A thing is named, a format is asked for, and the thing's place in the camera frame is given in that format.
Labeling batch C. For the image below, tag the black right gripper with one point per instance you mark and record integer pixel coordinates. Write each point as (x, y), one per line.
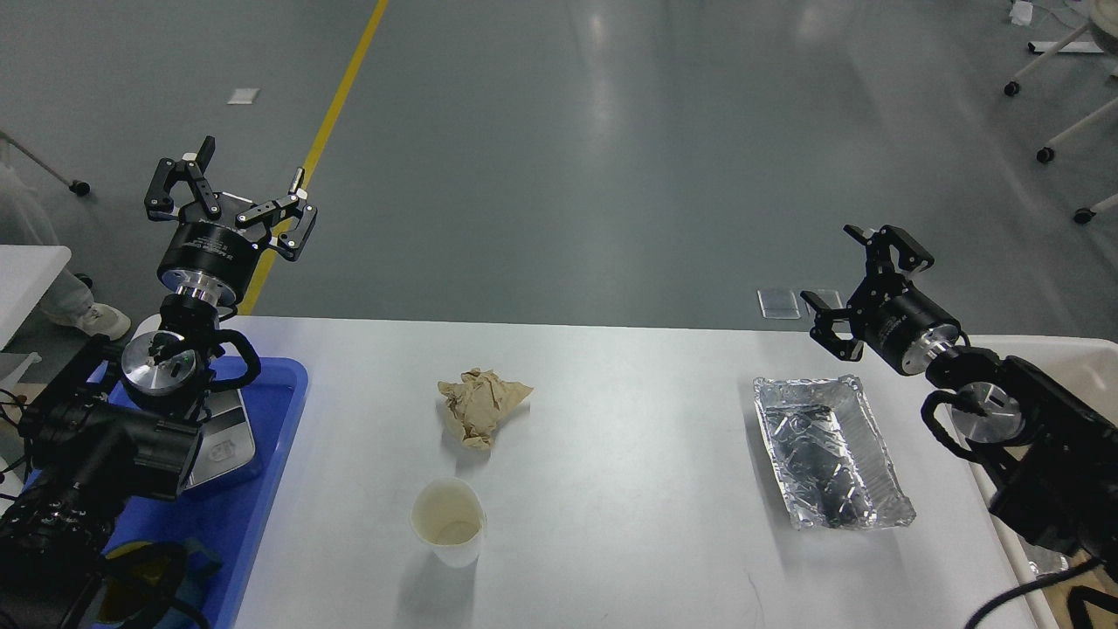
(900, 324)

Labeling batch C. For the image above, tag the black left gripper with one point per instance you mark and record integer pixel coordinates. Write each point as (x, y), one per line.
(208, 242)

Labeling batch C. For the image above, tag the aluminium foil tray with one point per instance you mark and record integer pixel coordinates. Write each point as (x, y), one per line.
(828, 456)

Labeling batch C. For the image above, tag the stainless steel rectangular tin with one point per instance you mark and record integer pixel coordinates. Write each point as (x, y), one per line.
(227, 455)

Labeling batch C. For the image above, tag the brown paper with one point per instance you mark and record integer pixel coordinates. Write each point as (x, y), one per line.
(477, 405)

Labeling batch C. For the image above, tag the white paper cup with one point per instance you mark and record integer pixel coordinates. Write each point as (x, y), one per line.
(447, 517)

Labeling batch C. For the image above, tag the dark teal mug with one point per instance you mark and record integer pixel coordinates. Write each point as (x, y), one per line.
(157, 577)

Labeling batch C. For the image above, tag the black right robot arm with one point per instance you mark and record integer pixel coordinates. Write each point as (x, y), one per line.
(935, 416)

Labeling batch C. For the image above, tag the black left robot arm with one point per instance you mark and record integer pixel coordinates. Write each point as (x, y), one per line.
(126, 421)

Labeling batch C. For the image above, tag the clear floor plate right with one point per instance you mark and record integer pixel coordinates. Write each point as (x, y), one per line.
(831, 298)

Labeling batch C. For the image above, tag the clear floor plate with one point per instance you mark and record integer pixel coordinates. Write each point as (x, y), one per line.
(831, 298)
(778, 304)

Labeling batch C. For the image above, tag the clear floor plate left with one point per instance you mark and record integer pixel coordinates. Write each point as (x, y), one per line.
(778, 304)

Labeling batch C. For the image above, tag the grey wheeled stand leg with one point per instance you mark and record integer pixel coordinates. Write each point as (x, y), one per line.
(78, 187)

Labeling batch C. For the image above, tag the white sneaker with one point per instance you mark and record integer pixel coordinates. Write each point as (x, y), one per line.
(99, 319)

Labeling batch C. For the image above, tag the white side table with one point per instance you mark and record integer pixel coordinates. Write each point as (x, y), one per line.
(26, 273)

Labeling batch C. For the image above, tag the blue plastic tray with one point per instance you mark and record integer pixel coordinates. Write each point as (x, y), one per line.
(227, 515)

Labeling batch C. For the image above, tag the white plastic bin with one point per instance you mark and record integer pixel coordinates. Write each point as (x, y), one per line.
(1074, 367)

